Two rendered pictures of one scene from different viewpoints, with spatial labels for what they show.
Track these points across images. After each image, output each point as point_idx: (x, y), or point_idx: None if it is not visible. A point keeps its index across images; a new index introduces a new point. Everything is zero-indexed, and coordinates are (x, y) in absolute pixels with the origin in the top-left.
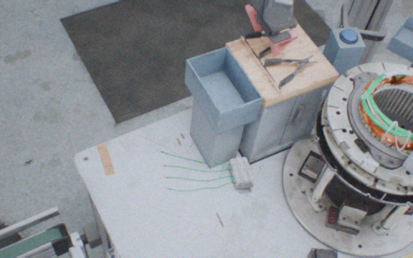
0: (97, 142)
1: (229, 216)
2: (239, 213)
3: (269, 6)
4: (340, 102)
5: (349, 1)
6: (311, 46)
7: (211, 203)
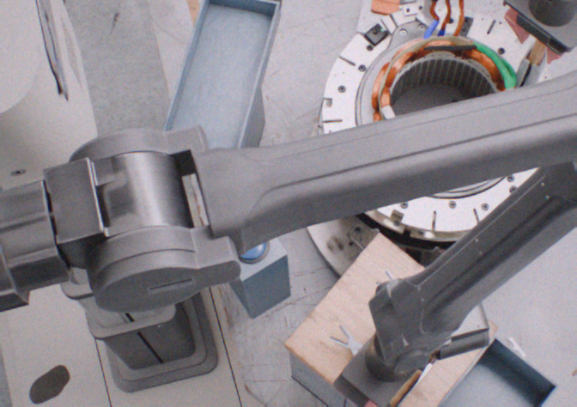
0: None
1: (567, 354)
2: (555, 342)
3: (487, 337)
4: (462, 209)
5: (61, 285)
6: (337, 296)
7: (561, 389)
